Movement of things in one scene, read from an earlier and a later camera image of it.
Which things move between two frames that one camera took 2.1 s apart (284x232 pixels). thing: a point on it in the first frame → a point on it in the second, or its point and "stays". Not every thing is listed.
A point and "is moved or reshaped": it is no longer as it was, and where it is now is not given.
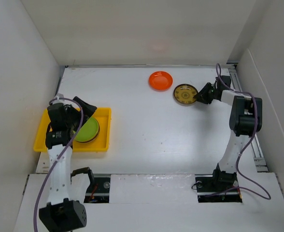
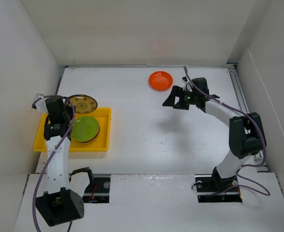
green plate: [89, 131] stays
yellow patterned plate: [183, 94] is moved or reshaped
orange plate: [160, 81] stays
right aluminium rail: [232, 66] stays
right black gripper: [202, 95] → [170, 101]
